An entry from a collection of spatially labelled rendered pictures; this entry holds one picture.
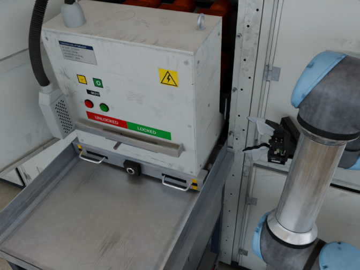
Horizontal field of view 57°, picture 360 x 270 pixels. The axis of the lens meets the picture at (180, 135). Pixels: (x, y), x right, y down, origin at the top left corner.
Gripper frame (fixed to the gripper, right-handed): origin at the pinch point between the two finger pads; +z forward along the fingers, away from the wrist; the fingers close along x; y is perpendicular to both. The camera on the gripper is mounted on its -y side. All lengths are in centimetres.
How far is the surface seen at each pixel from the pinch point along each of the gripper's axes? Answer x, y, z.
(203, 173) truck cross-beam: 13.8, 8.5, 11.3
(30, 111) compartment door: 4, 4, 80
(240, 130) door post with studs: 10.6, -12.4, 2.2
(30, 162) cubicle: 73, -19, 124
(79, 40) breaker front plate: -30, 6, 48
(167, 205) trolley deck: 20.6, 19.8, 21.0
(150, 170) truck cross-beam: 16.7, 9.6, 30.6
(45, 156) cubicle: 62, -19, 109
